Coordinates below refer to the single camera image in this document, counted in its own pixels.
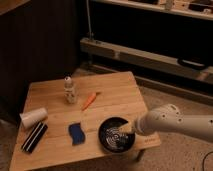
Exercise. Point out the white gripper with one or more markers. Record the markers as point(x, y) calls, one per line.
point(138, 125)

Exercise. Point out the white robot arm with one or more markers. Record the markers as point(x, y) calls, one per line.
point(168, 118)

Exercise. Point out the black ridged bowl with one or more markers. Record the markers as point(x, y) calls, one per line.
point(112, 139)

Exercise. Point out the wooden table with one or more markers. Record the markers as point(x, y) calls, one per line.
point(119, 97)

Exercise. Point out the orange carrot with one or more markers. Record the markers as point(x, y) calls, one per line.
point(89, 100)

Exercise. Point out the blue sponge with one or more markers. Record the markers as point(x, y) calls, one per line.
point(76, 133)

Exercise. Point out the small clear bottle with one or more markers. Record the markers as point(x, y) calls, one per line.
point(69, 88)

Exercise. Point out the metal shelf rack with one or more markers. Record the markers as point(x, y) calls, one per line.
point(153, 40)

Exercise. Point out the black striped box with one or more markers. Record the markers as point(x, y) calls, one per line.
point(34, 137)

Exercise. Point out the black handle on shelf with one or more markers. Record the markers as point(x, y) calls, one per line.
point(195, 66)

